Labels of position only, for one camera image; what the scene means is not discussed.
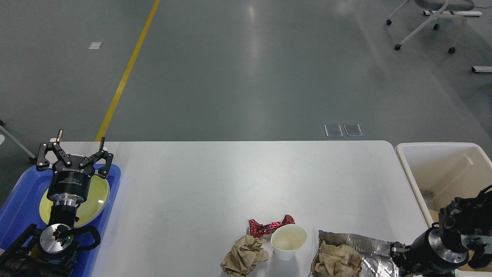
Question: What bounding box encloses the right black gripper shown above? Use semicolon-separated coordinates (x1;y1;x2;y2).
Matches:
390;228;469;276

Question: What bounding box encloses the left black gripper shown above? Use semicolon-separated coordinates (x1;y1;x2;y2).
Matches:
36;129;115;208

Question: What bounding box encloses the yellow plastic plate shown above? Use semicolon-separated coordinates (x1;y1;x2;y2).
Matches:
39;176;110;228

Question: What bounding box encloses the clear plastic bag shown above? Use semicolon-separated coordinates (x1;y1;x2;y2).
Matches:
309;230;402;277

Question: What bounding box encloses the white paper cup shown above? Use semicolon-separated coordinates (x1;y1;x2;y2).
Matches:
270;224;308;261

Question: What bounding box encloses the brown paper ball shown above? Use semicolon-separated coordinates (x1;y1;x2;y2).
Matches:
220;235;269;277

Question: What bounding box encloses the large paper bag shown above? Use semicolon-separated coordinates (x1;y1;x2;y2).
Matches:
428;209;439;224

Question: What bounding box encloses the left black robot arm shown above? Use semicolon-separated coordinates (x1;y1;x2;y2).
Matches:
1;129;114;277

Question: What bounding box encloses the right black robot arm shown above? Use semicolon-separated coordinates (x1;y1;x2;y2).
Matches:
390;186;492;277

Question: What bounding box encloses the pale green plate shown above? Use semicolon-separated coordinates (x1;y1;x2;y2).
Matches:
77;177;111;227

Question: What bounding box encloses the blue plastic tray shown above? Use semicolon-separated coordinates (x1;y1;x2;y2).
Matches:
0;165;121;277

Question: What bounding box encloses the beige plastic bin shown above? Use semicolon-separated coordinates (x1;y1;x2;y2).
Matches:
395;142;492;277

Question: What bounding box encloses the right clear floor plate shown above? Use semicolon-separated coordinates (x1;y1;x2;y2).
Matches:
343;124;363;137

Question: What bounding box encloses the clear floor plate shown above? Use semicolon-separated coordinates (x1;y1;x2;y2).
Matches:
343;124;363;137
324;124;344;137

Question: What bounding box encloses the left clear floor plate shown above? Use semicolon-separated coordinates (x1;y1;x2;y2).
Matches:
324;124;344;137

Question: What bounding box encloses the red foil wrapper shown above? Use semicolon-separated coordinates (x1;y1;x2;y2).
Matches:
248;214;295;238

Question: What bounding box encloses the white office chair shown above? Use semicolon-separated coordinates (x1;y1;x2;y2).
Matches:
394;0;475;54

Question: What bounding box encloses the white floor rail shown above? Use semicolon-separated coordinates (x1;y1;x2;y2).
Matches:
471;65;492;73

